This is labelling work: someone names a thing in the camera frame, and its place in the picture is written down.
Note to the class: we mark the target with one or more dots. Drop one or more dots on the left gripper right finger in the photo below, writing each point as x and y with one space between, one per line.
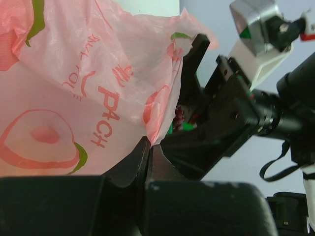
159 168

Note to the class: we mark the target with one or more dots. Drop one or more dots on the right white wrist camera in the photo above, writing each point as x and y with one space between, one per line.
266 36

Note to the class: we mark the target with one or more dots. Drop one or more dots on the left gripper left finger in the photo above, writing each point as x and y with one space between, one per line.
126 171

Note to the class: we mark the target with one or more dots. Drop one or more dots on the purple fake grape bunch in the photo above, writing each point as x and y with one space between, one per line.
179 116

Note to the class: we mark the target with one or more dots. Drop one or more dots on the pink plastic bag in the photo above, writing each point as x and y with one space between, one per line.
82 81

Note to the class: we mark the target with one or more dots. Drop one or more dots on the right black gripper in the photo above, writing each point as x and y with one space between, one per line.
225 119

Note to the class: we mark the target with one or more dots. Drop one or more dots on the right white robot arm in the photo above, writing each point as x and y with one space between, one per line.
199 208

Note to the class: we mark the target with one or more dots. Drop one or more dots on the green plastic tray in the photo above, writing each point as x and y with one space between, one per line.
184 126

